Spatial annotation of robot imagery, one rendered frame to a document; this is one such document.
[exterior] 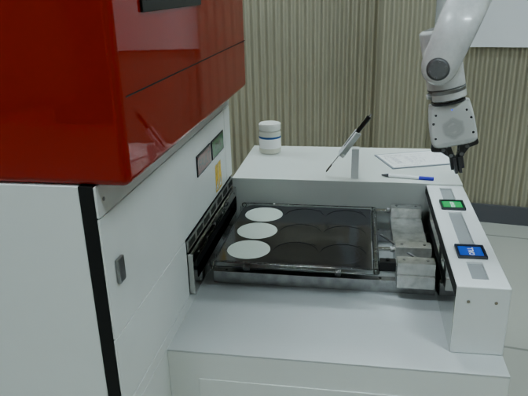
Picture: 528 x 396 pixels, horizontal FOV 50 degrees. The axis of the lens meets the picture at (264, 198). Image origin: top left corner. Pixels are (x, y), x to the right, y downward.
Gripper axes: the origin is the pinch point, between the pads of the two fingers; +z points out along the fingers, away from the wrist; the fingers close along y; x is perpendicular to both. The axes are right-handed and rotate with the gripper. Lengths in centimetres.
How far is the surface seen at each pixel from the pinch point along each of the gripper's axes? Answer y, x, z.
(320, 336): -34, -38, 18
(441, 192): -3.4, 10.9, 10.5
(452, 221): -3.8, -9.2, 10.5
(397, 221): -15.9, 7.9, 15.6
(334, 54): -38, 243, -7
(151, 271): -58, -49, -6
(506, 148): 55, 225, 70
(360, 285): -26.1, -18.9, 18.2
